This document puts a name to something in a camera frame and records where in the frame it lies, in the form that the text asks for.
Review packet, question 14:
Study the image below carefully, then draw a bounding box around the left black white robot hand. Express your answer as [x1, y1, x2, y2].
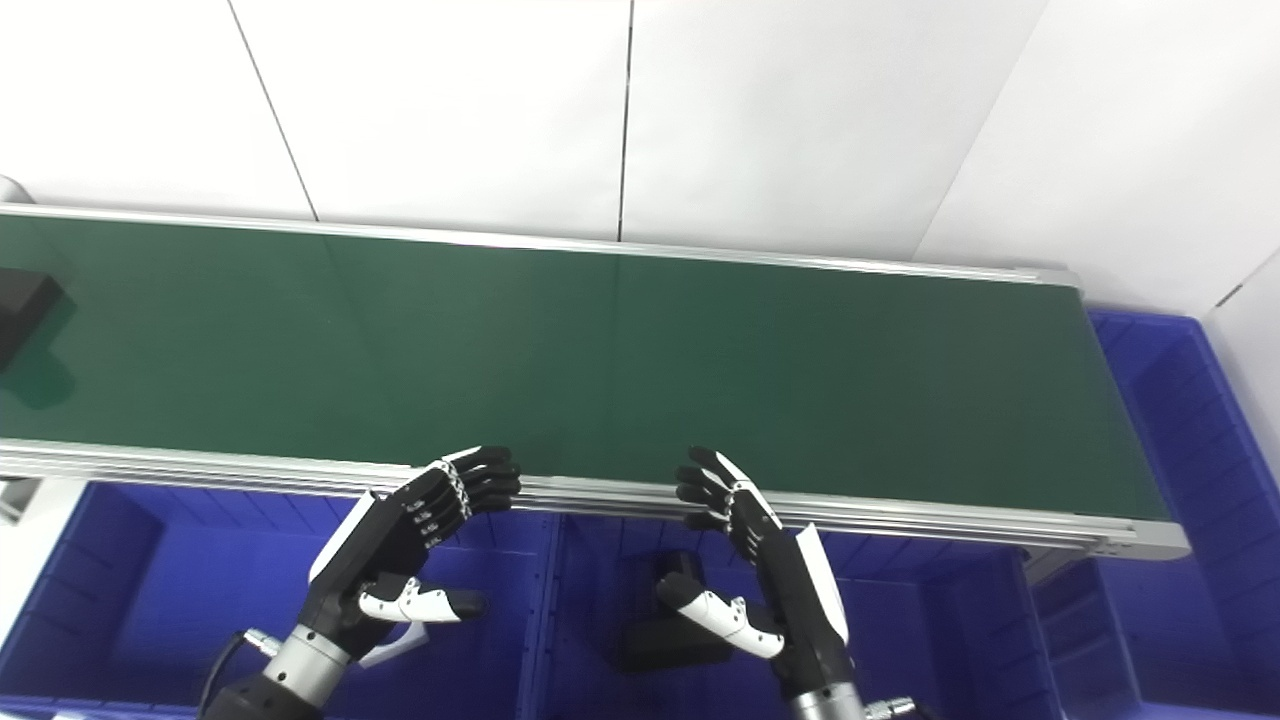
[300, 445, 523, 661]

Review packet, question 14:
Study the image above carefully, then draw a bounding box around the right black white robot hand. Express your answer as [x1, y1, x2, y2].
[657, 446, 857, 701]

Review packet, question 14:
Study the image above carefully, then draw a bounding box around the black cylinder block part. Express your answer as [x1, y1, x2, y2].
[615, 550, 737, 674]
[0, 268, 67, 373]

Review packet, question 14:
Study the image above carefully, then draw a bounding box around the blue plastic bin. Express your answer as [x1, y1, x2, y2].
[1028, 308, 1280, 720]
[520, 510, 1063, 720]
[0, 480, 557, 720]

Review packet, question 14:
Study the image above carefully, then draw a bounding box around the green conveyor belt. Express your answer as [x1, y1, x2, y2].
[0, 203, 1192, 561]

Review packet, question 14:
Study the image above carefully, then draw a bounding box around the aluminium conveyor leg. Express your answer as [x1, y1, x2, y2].
[0, 478, 43, 527]

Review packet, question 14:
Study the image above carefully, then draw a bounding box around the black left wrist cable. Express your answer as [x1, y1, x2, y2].
[197, 628, 283, 720]

